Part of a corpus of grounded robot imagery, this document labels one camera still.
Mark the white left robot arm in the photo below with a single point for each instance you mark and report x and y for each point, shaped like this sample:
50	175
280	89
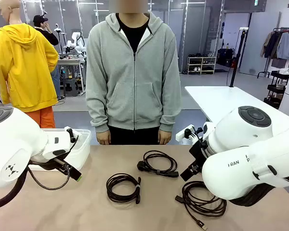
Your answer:
14	144

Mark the mannequin in yellow hoodie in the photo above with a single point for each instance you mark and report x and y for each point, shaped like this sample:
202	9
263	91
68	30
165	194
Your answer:
21	72

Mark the grey step stool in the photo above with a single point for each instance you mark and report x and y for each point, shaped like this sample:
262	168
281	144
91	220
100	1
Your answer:
71	86

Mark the person's left forearm grey sleeve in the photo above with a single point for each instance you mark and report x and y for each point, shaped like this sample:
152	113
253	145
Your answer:
169	113

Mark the person in grey hoodie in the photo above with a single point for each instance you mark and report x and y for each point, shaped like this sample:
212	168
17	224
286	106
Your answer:
135	84

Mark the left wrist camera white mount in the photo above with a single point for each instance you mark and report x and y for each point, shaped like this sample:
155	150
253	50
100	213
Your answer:
78	133

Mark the clear plastic storage bin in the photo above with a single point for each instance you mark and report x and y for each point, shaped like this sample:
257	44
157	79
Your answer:
82	154

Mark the person's right hand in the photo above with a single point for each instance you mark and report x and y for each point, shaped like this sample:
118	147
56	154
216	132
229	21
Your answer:
103	138

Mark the person's right forearm grey sleeve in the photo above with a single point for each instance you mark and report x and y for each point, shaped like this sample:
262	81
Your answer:
97	113

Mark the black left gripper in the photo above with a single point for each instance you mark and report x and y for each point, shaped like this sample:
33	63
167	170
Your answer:
45	164

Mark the person's left hand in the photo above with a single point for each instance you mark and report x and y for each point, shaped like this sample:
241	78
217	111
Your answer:
165	137

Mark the black utility cart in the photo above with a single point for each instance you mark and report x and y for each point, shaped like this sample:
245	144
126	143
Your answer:
277	75

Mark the white shoe rack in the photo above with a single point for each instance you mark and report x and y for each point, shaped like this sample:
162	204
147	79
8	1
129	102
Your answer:
202	65

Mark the black clothes rack with clothes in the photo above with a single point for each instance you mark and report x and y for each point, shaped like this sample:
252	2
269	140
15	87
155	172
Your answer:
284	45

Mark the white table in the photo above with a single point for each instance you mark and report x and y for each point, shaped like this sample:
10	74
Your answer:
219	101

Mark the white background workbench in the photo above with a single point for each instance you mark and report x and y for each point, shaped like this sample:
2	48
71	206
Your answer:
69	61

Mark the black pole stand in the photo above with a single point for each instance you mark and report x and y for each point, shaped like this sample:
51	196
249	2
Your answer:
236	65

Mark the background person in black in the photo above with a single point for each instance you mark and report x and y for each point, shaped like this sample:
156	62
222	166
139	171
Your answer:
49	37

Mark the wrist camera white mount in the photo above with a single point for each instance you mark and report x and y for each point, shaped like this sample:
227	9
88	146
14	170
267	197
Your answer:
180	136
78	133

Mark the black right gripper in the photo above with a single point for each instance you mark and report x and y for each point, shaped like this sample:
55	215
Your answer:
198	151

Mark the black bags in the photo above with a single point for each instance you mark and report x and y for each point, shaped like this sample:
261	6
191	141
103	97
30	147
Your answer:
224	56

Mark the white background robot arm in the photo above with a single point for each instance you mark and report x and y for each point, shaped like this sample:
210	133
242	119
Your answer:
75	38

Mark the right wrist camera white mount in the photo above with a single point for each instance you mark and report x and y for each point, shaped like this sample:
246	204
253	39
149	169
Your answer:
180	136

